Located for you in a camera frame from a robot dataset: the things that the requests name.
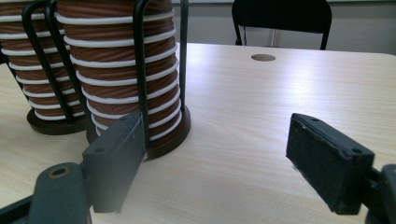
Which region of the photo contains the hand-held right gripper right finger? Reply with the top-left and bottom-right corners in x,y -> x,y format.
285,112 -> 375,216

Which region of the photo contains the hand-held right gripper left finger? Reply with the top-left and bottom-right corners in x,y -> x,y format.
81,112 -> 147,215

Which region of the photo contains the stack of brown paper cups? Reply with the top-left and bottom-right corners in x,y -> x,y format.
55,0 -> 183,142
0,0 -> 86,122

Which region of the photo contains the black wire cup holder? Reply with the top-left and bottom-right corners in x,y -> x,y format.
45,0 -> 191,161
0,0 -> 90,136

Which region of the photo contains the black chair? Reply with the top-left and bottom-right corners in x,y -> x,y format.
231,0 -> 333,51

